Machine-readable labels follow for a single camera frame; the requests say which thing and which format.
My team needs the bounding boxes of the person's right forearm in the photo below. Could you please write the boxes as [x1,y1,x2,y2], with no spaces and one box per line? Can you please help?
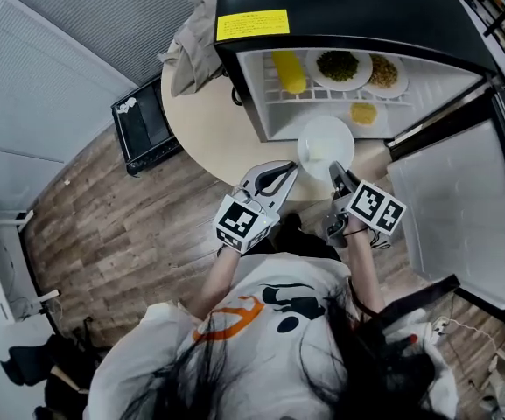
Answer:
[346,219,387,319]

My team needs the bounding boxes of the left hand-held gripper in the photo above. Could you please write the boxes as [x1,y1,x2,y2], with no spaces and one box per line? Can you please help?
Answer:
[213,160,299,256]

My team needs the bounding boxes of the grey venetian blinds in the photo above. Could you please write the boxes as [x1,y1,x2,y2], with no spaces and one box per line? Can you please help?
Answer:
[0,0,218,87]

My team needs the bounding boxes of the white power strip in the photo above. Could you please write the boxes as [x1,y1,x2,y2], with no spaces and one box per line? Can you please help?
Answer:
[426,316,452,345]

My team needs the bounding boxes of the white wire fridge shelf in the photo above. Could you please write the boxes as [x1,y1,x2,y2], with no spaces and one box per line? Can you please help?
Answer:
[260,50,413,107]

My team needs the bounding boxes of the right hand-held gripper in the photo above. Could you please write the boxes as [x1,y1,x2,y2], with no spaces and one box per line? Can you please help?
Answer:
[324,160,407,251]

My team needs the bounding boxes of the person's left forearm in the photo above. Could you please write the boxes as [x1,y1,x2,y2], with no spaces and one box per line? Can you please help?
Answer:
[186,245,242,323]

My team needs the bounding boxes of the person's white printed shirt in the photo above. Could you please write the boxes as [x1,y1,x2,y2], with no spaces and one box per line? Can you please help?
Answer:
[83,251,459,420]

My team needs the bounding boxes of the black mini fridge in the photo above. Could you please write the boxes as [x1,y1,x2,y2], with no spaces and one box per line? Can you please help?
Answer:
[214,0,505,330]

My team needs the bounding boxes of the black bag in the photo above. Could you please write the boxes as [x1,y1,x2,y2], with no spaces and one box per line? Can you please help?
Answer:
[0,317,109,420]

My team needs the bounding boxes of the plate of yellow noodles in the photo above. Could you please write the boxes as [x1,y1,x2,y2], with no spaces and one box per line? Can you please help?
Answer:
[348,101,389,129]

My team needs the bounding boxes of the plate of brown minced food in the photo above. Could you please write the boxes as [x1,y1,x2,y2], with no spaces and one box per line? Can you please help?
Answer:
[362,53,410,100]

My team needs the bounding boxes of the white board stand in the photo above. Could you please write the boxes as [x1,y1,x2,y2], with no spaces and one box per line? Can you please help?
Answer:
[0,194,63,323]

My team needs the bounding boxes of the yellow corn cob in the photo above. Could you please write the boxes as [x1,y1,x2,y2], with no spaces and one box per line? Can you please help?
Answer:
[270,50,307,95]

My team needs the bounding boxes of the grey jacket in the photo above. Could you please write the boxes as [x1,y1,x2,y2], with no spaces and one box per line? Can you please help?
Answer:
[158,0,229,100]

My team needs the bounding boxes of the plate of green vegetables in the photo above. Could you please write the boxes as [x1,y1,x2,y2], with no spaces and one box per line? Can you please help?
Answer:
[305,49,374,92]

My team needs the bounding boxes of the white power cable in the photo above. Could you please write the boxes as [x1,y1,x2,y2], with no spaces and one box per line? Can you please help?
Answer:
[446,317,502,354]

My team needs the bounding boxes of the black rectangular appliance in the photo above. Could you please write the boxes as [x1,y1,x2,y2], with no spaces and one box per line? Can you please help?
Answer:
[110,78,183,177]

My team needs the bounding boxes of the person's black trousers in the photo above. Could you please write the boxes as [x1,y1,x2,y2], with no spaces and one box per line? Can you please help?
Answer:
[273,212,345,262]

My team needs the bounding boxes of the white round serving plate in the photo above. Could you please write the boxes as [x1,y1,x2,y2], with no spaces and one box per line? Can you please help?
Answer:
[297,115,356,182]

